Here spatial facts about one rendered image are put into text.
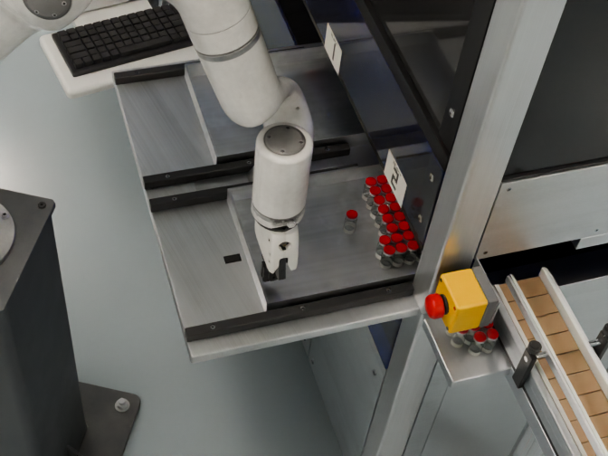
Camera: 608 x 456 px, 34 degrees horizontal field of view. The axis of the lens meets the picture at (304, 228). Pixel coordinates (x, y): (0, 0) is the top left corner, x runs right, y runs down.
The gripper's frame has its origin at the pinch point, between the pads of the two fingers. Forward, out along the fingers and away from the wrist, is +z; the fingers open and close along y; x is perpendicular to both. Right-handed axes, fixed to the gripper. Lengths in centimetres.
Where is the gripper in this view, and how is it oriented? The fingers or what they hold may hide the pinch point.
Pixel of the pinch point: (270, 270)
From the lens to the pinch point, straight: 169.8
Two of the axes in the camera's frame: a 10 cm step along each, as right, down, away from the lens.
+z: -0.9, 6.3, 7.7
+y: -3.0, -7.6, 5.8
